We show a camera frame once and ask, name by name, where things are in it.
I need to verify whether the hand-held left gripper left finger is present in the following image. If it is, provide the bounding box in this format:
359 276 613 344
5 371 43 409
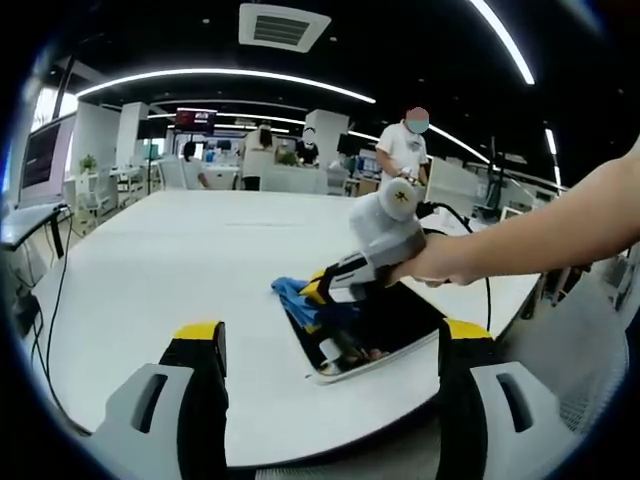
92 319 230 480

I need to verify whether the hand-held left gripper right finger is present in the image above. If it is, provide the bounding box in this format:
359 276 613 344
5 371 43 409
437 317 576 480

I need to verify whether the blue cleaning cloth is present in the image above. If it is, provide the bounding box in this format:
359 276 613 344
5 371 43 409
270 274 361 335

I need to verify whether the black mirror with white frame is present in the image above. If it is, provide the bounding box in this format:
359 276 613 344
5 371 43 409
279 279 451 386

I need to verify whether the person's right hand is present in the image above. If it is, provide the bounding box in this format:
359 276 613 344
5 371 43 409
389 233 482 290

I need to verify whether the white desk partition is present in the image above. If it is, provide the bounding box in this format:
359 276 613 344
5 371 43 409
428 157 477 204

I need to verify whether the white mesh office chair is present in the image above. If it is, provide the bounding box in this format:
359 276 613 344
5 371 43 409
252 272 631 480

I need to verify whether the black power adapter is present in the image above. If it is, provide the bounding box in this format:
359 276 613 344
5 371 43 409
14 294 41 334

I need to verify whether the long curved ceiling light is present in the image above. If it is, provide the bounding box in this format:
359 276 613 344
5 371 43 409
74 68 377 105

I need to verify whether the straight ceiling light strip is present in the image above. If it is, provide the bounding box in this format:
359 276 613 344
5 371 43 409
469 0 536 85

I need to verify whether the ceiling air vent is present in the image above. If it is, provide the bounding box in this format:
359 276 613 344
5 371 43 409
238 2 332 51

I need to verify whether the side desk with black leg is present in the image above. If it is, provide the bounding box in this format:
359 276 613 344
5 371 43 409
0 202 75 261

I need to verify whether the large computer monitor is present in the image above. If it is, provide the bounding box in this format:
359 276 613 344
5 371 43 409
19 117 76 202

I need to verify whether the black cable on table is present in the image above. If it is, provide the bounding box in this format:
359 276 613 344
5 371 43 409
27 209 96 435

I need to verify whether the red wall screen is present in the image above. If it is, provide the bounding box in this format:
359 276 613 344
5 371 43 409
175 107 219 135

